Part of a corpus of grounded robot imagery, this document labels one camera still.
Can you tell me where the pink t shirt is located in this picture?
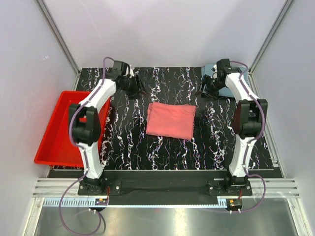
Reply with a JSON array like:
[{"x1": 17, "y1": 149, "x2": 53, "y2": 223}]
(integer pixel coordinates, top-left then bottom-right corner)
[{"x1": 146, "y1": 102, "x2": 196, "y2": 140}]

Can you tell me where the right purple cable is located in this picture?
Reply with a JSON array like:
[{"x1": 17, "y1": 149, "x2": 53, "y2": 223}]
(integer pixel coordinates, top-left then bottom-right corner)
[{"x1": 201, "y1": 60, "x2": 267, "y2": 213}]

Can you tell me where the white slotted cable duct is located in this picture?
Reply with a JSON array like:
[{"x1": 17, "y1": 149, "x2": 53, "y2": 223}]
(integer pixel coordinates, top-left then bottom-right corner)
[{"x1": 43, "y1": 197, "x2": 240, "y2": 209}]

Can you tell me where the right aluminium frame post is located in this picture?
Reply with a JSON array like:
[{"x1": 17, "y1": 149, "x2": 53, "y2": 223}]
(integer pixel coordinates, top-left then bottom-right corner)
[{"x1": 249, "y1": 0, "x2": 295, "y2": 73}]

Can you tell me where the purple cable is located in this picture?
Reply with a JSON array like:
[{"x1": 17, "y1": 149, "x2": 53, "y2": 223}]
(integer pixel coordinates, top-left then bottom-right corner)
[
  {"x1": 201, "y1": 60, "x2": 267, "y2": 213},
  {"x1": 59, "y1": 57, "x2": 119, "y2": 234}
]

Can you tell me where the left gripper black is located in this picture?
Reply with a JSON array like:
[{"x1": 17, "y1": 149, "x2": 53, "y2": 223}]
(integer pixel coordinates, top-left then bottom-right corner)
[{"x1": 120, "y1": 75, "x2": 149, "y2": 100}]

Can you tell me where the folded blue t shirt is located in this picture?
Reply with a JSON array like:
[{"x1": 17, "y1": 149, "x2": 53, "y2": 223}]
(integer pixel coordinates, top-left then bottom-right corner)
[{"x1": 198, "y1": 64, "x2": 248, "y2": 98}]

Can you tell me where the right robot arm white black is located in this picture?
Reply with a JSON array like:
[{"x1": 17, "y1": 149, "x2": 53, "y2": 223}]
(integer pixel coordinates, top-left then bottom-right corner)
[{"x1": 195, "y1": 59, "x2": 268, "y2": 196}]

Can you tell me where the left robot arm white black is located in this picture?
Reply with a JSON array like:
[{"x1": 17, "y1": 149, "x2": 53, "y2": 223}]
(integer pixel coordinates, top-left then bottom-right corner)
[{"x1": 68, "y1": 60, "x2": 146, "y2": 195}]

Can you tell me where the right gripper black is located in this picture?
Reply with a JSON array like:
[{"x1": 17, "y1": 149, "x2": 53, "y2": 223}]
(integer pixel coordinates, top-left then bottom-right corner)
[{"x1": 193, "y1": 75, "x2": 225, "y2": 103}]

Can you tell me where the aluminium frame post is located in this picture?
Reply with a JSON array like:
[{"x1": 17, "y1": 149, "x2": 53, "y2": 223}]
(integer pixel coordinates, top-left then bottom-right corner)
[
  {"x1": 249, "y1": 0, "x2": 295, "y2": 73},
  {"x1": 35, "y1": 0, "x2": 81, "y2": 76}
]

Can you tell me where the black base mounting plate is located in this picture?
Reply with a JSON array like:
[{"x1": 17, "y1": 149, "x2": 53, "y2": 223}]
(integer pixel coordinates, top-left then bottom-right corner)
[{"x1": 78, "y1": 170, "x2": 252, "y2": 203}]

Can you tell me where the left aluminium frame post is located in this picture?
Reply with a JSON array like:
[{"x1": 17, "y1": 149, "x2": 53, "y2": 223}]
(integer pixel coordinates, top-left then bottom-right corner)
[{"x1": 35, "y1": 0, "x2": 81, "y2": 76}]

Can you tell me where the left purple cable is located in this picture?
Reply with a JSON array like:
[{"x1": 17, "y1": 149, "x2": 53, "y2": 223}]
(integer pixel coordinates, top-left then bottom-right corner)
[{"x1": 59, "y1": 57, "x2": 119, "y2": 234}]

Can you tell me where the red plastic bin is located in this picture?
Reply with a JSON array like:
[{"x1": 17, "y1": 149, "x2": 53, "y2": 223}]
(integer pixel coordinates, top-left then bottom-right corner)
[{"x1": 33, "y1": 90, "x2": 111, "y2": 168}]

